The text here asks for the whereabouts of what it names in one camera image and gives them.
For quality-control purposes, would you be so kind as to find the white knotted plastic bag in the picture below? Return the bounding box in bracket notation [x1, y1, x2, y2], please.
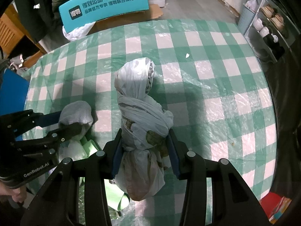
[114, 58, 173, 201]

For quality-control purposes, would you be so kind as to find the white blue striped bag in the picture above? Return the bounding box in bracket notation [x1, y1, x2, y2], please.
[58, 139, 88, 163]

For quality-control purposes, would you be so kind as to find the person left hand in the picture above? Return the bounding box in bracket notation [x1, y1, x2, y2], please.
[0, 183, 27, 203]

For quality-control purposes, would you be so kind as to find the wooden louvered cabinet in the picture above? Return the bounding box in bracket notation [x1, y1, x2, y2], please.
[1, 4, 46, 68]

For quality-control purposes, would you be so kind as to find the green checkered tablecloth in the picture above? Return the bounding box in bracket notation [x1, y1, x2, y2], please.
[25, 19, 277, 199]

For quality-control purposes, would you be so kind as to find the teal shoe box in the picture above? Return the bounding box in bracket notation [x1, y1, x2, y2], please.
[59, 0, 149, 33]

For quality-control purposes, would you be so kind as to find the grey shoe rack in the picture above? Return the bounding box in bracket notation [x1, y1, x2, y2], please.
[238, 0, 300, 63]

